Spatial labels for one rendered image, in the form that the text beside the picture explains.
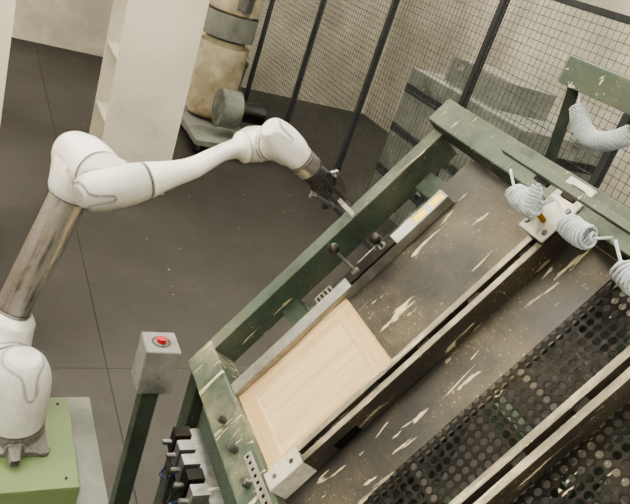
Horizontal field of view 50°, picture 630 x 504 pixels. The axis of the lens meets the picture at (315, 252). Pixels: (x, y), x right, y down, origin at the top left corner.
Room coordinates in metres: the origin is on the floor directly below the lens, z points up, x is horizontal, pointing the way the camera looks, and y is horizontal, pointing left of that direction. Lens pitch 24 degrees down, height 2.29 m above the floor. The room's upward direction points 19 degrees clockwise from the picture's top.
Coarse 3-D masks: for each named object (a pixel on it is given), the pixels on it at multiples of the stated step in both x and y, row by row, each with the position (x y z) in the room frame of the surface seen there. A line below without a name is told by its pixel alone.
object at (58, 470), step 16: (64, 400) 1.63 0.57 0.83; (48, 416) 1.55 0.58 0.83; (64, 416) 1.57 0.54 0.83; (48, 432) 1.49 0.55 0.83; (64, 432) 1.51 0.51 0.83; (64, 448) 1.45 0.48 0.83; (0, 464) 1.33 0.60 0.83; (32, 464) 1.37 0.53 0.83; (48, 464) 1.38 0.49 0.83; (64, 464) 1.40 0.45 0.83; (0, 480) 1.28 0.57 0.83; (16, 480) 1.30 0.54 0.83; (32, 480) 1.32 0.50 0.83; (48, 480) 1.33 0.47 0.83; (64, 480) 1.35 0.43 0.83; (0, 496) 1.25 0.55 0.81; (16, 496) 1.27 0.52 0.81; (32, 496) 1.29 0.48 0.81; (48, 496) 1.31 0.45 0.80; (64, 496) 1.33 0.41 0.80
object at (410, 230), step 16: (432, 208) 2.10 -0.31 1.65; (416, 224) 2.07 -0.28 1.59; (400, 240) 2.05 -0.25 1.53; (384, 256) 2.03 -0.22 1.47; (368, 272) 2.02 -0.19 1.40; (336, 288) 2.02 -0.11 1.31; (352, 288) 2.00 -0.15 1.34; (320, 304) 1.99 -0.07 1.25; (336, 304) 1.98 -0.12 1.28; (304, 320) 1.97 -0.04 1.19; (320, 320) 1.96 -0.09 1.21; (288, 336) 1.94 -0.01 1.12; (272, 352) 1.92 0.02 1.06; (256, 368) 1.90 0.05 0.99; (240, 384) 1.87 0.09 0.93
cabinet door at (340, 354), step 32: (352, 320) 1.90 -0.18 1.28; (288, 352) 1.92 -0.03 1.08; (320, 352) 1.86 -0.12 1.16; (352, 352) 1.80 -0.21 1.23; (384, 352) 1.74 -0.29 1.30; (256, 384) 1.87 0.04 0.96; (288, 384) 1.81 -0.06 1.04; (320, 384) 1.75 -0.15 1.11; (352, 384) 1.70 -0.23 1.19; (256, 416) 1.76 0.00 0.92; (288, 416) 1.71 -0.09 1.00; (320, 416) 1.66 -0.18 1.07; (288, 448) 1.61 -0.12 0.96
